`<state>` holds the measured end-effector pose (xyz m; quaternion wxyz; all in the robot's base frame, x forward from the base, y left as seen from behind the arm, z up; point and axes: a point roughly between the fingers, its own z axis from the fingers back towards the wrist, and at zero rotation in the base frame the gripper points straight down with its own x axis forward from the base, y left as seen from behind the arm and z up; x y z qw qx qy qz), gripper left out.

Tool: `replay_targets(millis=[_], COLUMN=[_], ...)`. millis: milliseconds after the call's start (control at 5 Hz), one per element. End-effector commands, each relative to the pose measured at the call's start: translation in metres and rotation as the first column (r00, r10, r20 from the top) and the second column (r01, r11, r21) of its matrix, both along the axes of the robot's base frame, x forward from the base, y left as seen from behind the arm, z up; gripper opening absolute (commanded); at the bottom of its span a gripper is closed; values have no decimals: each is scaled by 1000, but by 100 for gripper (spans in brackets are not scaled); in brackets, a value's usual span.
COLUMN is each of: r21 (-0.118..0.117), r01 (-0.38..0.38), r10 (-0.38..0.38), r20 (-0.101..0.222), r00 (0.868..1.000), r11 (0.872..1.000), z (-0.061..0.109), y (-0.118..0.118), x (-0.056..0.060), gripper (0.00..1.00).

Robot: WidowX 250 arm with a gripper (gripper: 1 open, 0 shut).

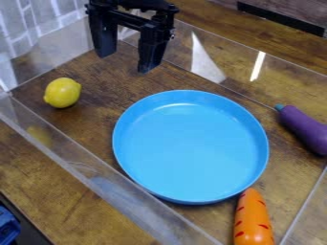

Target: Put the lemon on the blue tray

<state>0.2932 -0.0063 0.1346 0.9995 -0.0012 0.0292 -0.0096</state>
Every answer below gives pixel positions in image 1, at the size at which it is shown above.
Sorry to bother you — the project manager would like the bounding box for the yellow lemon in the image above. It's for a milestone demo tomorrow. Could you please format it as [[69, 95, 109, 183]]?
[[44, 78, 81, 108]]

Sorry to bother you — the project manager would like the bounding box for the orange toy carrot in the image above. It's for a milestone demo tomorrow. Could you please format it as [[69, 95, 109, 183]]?
[[233, 188, 275, 245]]

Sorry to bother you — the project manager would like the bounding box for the blue round tray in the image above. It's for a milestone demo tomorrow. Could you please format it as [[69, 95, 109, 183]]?
[[112, 90, 270, 205]]

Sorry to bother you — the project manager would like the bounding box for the blue plastic object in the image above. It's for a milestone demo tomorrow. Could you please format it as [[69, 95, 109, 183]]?
[[0, 206, 20, 245]]

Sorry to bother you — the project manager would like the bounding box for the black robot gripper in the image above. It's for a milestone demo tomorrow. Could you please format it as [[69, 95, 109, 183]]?
[[85, 0, 179, 74]]

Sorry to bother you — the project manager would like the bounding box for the purple toy eggplant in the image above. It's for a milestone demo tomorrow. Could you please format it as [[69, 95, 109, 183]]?
[[275, 104, 327, 156]]

